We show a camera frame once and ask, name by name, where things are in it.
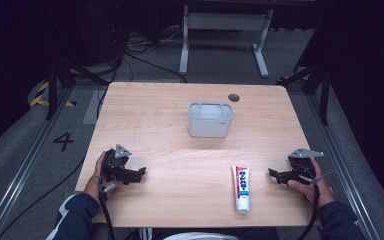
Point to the white toothpaste tube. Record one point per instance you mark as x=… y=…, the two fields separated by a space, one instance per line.
x=241 y=190

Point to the yellow black hazard tape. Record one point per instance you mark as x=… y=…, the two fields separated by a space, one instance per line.
x=48 y=96

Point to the white metal table frame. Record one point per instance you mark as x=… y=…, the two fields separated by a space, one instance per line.
x=225 y=36

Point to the white plastic holder box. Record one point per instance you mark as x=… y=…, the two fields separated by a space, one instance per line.
x=210 y=120

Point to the person's left hand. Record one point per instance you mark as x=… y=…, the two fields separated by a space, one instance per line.
x=96 y=181

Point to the person's right hand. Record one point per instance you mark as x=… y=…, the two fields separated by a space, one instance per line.
x=313 y=190

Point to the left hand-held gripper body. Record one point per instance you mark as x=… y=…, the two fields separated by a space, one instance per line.
x=115 y=163

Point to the white round object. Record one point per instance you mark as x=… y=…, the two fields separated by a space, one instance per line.
x=200 y=236

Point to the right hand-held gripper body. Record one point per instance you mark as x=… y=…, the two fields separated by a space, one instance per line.
x=300 y=165

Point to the black tripod stand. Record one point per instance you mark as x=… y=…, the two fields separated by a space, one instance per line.
x=61 y=76
x=316 y=86

